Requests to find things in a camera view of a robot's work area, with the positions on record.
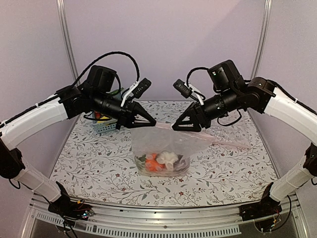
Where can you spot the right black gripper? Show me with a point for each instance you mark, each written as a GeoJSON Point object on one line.
{"type": "Point", "coordinates": [191, 111]}

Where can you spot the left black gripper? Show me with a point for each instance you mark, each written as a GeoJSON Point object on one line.
{"type": "Point", "coordinates": [128, 115]}

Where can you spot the clear zip bag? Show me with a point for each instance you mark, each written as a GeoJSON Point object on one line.
{"type": "Point", "coordinates": [234, 135]}
{"type": "Point", "coordinates": [161, 137]}

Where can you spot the white garlic toy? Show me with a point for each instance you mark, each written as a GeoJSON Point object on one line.
{"type": "Point", "coordinates": [168, 159]}

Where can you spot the white daikon radish toy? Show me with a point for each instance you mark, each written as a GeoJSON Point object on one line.
{"type": "Point", "coordinates": [140, 162]}

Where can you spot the dark red apple toy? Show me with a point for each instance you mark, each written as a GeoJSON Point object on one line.
{"type": "Point", "coordinates": [182, 164]}

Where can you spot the orange pepper toy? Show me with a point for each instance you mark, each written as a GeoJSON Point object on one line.
{"type": "Point", "coordinates": [152, 165]}

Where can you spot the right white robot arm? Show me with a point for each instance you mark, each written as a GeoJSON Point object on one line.
{"type": "Point", "coordinates": [271, 147]}

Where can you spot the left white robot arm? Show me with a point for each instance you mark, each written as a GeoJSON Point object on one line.
{"type": "Point", "coordinates": [63, 105]}

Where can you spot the green cucumber toy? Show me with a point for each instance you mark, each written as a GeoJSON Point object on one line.
{"type": "Point", "coordinates": [116, 92]}

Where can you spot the yellow pepper toy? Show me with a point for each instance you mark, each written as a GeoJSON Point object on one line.
{"type": "Point", "coordinates": [103, 119]}

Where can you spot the light blue plastic basket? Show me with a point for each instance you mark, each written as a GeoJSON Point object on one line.
{"type": "Point", "coordinates": [101, 127]}

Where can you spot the red cherry tomatoes toy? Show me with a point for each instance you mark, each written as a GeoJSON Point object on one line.
{"type": "Point", "coordinates": [97, 115]}

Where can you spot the floral patterned table mat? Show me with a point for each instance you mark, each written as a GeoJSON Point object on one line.
{"type": "Point", "coordinates": [101, 167]}

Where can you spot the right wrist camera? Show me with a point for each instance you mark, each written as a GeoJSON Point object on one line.
{"type": "Point", "coordinates": [187, 90]}

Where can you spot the front aluminium rail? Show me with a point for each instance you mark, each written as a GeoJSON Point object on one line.
{"type": "Point", "coordinates": [112, 220]}

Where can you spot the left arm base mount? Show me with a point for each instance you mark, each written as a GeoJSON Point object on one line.
{"type": "Point", "coordinates": [64, 206]}

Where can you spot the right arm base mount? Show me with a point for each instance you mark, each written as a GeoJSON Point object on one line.
{"type": "Point", "coordinates": [265, 207]}

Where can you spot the right aluminium frame post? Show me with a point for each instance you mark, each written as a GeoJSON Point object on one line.
{"type": "Point", "coordinates": [262, 38]}

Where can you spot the aluminium frame post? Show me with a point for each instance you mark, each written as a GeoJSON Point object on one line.
{"type": "Point", "coordinates": [66, 37]}
{"type": "Point", "coordinates": [262, 38]}

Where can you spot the left aluminium frame post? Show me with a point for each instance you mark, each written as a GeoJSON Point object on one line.
{"type": "Point", "coordinates": [66, 37]}

